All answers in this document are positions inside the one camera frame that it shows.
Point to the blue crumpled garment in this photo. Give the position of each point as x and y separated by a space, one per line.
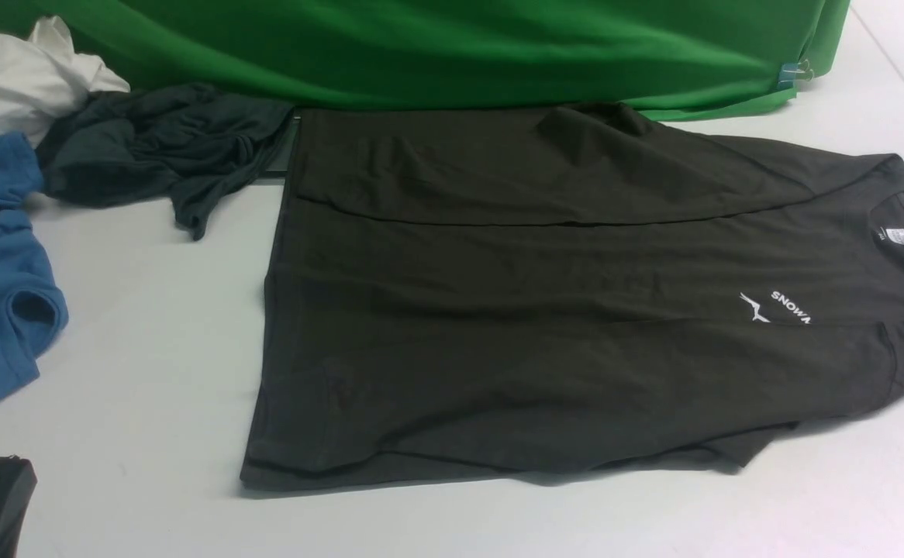
33 310

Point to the green backdrop cloth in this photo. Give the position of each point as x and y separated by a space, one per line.
670 60

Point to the dark gray long-sleeve top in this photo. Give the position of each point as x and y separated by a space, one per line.
553 291

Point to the white crumpled garment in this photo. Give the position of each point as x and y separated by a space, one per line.
43 78

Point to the dark teal crumpled garment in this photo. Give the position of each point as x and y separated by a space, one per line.
190 143

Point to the blue binder clip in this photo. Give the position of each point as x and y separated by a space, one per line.
791 74

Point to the metal table cable hatch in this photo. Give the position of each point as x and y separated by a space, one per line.
279 161

